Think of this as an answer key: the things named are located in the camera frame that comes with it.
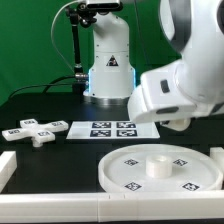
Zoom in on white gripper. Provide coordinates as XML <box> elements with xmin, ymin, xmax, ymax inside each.
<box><xmin>127</xmin><ymin>63</ymin><xmax>224</xmax><ymax>124</ymax></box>

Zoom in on white round table top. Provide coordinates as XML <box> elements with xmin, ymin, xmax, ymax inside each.
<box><xmin>98</xmin><ymin>144</ymin><xmax>224</xmax><ymax>193</ymax></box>

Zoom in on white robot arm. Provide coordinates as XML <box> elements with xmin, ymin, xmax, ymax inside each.
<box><xmin>84</xmin><ymin>0</ymin><xmax>224</xmax><ymax>123</ymax></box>

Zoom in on white right fence block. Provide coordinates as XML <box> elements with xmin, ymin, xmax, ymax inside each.
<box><xmin>210</xmin><ymin>147</ymin><xmax>224</xmax><ymax>178</ymax></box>

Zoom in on white fence block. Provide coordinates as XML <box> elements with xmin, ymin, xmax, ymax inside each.
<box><xmin>210</xmin><ymin>147</ymin><xmax>224</xmax><ymax>178</ymax></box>
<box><xmin>0</xmin><ymin>151</ymin><xmax>17</xmax><ymax>193</ymax></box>

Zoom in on white marker sheet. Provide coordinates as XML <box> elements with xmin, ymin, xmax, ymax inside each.
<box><xmin>67</xmin><ymin>121</ymin><xmax>160</xmax><ymax>140</ymax></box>

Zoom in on white front fence bar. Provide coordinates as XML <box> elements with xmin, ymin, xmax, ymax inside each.
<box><xmin>0</xmin><ymin>190</ymin><xmax>224</xmax><ymax>223</ymax></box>

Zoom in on white cross-shaped table base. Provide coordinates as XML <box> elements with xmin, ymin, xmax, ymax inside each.
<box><xmin>2</xmin><ymin>119</ymin><xmax>69</xmax><ymax>147</ymax></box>

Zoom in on white left fence block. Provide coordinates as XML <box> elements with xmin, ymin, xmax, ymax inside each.
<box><xmin>0</xmin><ymin>151</ymin><xmax>17</xmax><ymax>193</ymax></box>

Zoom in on grey curved cable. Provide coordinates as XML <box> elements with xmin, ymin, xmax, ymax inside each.
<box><xmin>50</xmin><ymin>0</ymin><xmax>81</xmax><ymax>75</ymax></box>

